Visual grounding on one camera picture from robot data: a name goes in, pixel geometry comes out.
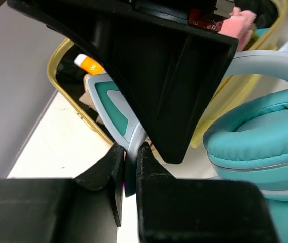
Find pink striped towel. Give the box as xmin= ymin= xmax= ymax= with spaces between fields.
xmin=218 ymin=7 xmax=257 ymax=52

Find orange tube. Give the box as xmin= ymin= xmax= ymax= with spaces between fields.
xmin=74 ymin=54 xmax=106 ymax=75

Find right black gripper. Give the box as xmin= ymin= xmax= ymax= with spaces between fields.
xmin=8 ymin=0 xmax=238 ymax=164

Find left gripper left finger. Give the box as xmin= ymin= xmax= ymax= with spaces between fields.
xmin=0 ymin=144 xmax=124 ymax=242

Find teal garment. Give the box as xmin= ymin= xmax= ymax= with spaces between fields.
xmin=253 ymin=28 xmax=270 ymax=39

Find pale yellow suitcase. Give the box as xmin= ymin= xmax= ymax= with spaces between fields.
xmin=47 ymin=0 xmax=288 ymax=148

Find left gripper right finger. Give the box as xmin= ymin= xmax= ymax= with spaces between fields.
xmin=136 ymin=143 xmax=279 ymax=242

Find teal cat-ear headphones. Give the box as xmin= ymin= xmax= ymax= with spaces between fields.
xmin=86 ymin=25 xmax=288 ymax=243

